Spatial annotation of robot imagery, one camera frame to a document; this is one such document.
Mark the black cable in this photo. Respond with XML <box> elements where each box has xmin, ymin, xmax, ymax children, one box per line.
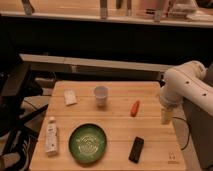
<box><xmin>172</xmin><ymin>116</ymin><xmax>191</xmax><ymax>151</ymax></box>

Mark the black office chair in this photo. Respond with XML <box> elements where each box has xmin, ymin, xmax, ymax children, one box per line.
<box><xmin>0</xmin><ymin>17</ymin><xmax>47</xmax><ymax>171</ymax></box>

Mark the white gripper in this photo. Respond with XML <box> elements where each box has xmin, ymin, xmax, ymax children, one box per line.
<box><xmin>159</xmin><ymin>86</ymin><xmax>183</xmax><ymax>124</ymax></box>

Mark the orange carrot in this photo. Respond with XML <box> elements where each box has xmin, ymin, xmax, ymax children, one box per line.
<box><xmin>130</xmin><ymin>100</ymin><xmax>140</xmax><ymax>117</ymax></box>

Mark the green ceramic bowl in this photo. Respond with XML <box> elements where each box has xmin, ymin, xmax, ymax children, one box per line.
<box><xmin>68</xmin><ymin>123</ymin><xmax>107</xmax><ymax>164</ymax></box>

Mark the black phone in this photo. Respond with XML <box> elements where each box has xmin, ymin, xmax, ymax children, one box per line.
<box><xmin>129</xmin><ymin>137</ymin><xmax>144</xmax><ymax>163</ymax></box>

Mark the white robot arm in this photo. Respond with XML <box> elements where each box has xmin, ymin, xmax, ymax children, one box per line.
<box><xmin>159</xmin><ymin>61</ymin><xmax>213</xmax><ymax>124</ymax></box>

